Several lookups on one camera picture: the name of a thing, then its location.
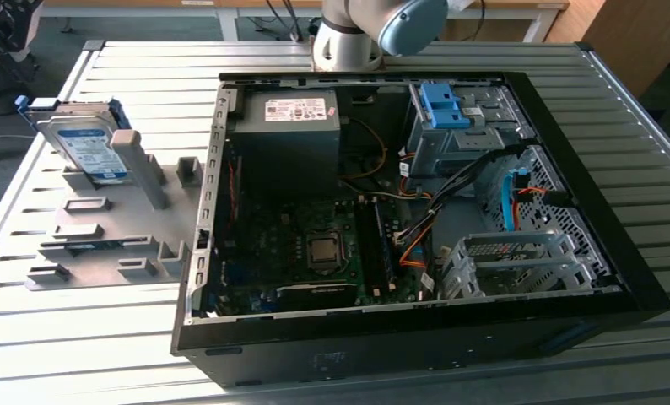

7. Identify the hard disk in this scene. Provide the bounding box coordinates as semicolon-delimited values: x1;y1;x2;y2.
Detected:
16;95;134;186

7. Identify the orange wire with black plug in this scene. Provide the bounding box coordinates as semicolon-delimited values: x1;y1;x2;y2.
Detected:
512;187;573;232

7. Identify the silver disk bay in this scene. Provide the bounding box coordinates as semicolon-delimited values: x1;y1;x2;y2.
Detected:
439;229;598;300

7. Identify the black mesh wastebasket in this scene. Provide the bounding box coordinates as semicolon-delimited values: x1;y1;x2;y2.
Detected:
0;54;36;117

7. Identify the grey parts rack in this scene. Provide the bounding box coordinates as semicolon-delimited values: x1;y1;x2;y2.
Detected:
24;129;206;292

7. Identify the slim dark RAM stick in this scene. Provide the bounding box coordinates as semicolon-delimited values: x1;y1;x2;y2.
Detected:
63;239;126;254

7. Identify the grey power supply unit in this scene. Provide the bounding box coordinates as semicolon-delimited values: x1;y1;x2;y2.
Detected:
234;87;345;199

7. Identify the green motherboard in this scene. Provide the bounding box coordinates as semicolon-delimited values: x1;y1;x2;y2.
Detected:
215;196;426;316

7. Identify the silver CPU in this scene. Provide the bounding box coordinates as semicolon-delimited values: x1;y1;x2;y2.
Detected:
310;236;342;262

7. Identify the blue drive latch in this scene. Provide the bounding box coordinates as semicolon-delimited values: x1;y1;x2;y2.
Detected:
418;83;473;130

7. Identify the CPU socket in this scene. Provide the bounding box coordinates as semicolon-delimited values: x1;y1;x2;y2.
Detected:
303;226;351;278

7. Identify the black graphics card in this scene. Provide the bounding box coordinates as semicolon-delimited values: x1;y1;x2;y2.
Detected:
275;281;362;313

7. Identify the black RAM stick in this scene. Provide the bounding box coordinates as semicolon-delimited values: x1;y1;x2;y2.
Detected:
371;196;399;292

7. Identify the grey metal drive cage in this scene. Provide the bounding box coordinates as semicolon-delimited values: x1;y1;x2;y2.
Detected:
405;82;538;178

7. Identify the black open PC case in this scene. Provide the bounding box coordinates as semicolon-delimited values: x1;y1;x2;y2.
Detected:
170;70;670;388

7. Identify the wooden cabinet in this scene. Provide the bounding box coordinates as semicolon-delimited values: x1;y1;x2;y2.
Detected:
548;0;670;98

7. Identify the red wire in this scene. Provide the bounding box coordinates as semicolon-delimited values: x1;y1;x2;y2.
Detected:
227;156;245;220

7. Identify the thin yellow wire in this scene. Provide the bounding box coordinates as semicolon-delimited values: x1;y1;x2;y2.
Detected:
338;117;390;183

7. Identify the multicolour wire bundle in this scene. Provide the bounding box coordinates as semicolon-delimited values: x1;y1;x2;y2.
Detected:
339;179;435;203

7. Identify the black cable bundle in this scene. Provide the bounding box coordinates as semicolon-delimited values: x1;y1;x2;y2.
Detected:
423;145;528;220

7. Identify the orange flat wire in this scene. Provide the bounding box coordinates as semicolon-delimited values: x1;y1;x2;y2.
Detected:
393;229;433;269

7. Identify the wooden desk white frame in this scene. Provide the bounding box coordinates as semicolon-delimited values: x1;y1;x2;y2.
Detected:
0;0;573;43

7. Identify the blue wire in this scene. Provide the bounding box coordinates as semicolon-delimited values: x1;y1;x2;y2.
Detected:
501;167;533;233

